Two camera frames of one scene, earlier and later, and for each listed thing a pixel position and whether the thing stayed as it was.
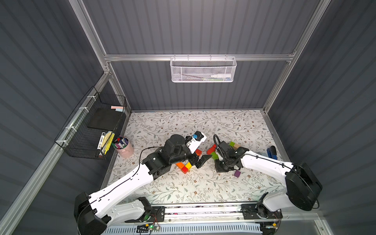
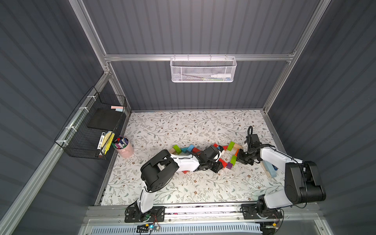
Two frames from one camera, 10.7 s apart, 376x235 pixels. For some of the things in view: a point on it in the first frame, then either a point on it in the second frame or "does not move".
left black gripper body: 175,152 → 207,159
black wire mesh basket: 89,131 does not move
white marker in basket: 221,76 does not move
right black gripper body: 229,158 → 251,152
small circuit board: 145,228 does not move
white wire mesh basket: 202,69 does not move
